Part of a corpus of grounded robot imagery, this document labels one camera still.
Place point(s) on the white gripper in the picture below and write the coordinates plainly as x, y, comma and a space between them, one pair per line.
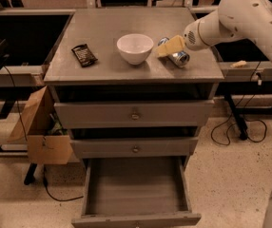
191, 39

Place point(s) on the blue silver redbull can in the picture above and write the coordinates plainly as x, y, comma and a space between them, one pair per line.
178, 58

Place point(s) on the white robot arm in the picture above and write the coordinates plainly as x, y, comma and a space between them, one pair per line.
232, 20

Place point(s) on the grey drawer cabinet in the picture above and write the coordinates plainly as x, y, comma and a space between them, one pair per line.
112, 79

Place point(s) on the grey top drawer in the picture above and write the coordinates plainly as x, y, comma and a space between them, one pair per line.
133, 114

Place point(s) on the grey middle drawer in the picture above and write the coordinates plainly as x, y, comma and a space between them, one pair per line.
136, 147

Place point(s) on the grey open bottom drawer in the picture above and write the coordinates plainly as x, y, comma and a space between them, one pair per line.
136, 193

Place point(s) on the white ceramic bowl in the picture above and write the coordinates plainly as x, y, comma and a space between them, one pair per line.
135, 48

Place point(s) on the yellow foam scrap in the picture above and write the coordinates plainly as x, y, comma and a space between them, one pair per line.
241, 63

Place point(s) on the dark snack packet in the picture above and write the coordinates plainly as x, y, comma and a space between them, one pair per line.
84, 56

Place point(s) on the brown cardboard box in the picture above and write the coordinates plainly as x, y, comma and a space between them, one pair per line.
34, 128

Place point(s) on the grey metal side rail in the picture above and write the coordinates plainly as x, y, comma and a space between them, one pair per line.
250, 72

